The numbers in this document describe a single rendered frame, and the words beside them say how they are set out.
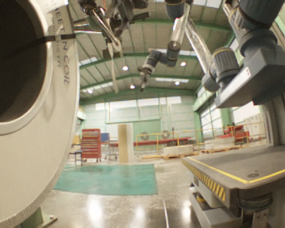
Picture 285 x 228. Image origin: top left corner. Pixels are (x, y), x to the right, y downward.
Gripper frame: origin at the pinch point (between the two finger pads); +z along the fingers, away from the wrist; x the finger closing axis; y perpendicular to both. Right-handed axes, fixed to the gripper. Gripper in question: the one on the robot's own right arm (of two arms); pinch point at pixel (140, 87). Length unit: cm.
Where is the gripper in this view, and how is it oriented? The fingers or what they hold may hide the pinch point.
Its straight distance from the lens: 123.8
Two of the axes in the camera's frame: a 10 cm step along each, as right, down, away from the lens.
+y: 9.2, 3.2, -2.2
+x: 1.4, 2.5, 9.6
